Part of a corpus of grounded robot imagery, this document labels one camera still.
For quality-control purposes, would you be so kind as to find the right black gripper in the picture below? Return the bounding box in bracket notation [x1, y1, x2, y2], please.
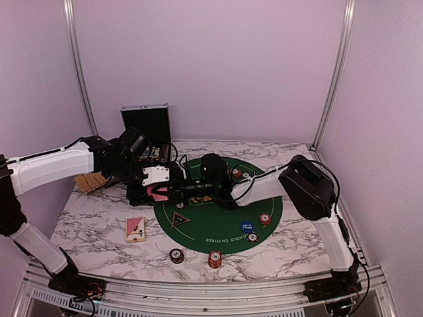
[151, 171, 216, 207]

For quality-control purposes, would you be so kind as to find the black triangular all-in button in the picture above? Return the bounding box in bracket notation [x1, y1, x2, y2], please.
[171, 212, 190, 228]

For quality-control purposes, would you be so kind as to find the dark brown poker chip stack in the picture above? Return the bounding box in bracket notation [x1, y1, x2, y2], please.
[169, 248, 184, 264]

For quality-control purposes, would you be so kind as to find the red poker chip stack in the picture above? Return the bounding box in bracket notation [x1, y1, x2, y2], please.
[208, 250, 222, 269]

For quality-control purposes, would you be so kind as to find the red playing card deck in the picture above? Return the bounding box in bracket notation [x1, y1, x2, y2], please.
[147, 185, 170, 201]

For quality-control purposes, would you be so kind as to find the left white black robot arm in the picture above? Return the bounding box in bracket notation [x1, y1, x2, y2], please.
[1, 127, 151, 294]

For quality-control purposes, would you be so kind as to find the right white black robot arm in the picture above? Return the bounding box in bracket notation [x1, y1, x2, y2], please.
[147, 153, 359, 296]

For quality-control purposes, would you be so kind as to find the playing card box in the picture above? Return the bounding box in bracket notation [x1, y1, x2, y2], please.
[125, 217, 146, 244]

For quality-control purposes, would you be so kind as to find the round green poker mat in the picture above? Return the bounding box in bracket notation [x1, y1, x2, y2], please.
[154, 157, 283, 254]

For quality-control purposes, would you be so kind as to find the blue card deck in case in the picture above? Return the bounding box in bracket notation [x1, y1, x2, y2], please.
[139, 147, 160, 161]

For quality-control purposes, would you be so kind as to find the dark red chip row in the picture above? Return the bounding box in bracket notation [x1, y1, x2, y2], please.
[159, 143, 171, 165]

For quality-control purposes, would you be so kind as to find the woven bamboo tray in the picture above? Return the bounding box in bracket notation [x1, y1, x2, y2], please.
[74, 172, 116, 194]

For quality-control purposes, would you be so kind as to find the aluminium poker chip case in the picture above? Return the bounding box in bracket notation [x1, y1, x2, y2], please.
[120, 103, 171, 166]

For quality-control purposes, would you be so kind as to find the blue round blind button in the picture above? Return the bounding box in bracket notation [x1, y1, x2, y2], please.
[240, 221, 254, 233]

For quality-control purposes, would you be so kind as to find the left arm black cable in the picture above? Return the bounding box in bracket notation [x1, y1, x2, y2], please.
[145, 140, 189, 172]

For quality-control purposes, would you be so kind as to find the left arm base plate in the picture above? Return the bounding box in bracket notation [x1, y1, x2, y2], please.
[48, 275, 106, 301]

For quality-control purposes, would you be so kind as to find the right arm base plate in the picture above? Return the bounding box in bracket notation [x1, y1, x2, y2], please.
[303, 277, 362, 302]

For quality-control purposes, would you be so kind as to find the left aluminium frame post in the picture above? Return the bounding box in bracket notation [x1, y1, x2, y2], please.
[63, 0, 98, 135]

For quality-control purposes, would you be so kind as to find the aluminium frame post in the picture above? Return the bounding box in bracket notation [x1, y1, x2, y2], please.
[310, 0, 357, 151]
[63, 0, 98, 135]

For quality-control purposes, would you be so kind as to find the right aluminium frame post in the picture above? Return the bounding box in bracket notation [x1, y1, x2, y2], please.
[310, 0, 357, 151]

